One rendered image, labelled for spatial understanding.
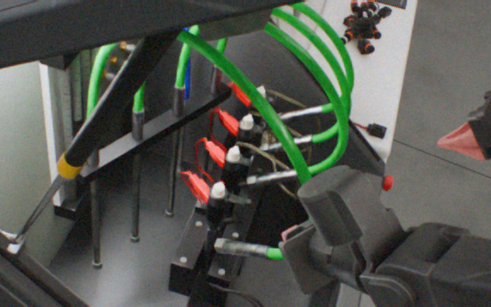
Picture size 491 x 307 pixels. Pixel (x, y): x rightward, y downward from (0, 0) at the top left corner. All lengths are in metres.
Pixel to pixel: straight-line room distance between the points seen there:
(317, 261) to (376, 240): 0.11
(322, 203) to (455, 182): 2.22
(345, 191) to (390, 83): 0.92
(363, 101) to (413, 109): 1.65
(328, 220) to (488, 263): 0.15
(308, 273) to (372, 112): 0.73
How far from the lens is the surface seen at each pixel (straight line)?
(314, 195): 0.64
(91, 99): 0.97
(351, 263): 0.67
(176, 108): 1.14
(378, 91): 1.49
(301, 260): 0.75
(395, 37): 1.68
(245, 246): 0.91
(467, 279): 0.58
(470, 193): 2.83
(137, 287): 1.25
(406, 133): 2.96
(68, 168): 0.56
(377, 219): 0.65
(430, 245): 0.62
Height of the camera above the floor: 1.88
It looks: 45 degrees down
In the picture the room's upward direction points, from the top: 11 degrees clockwise
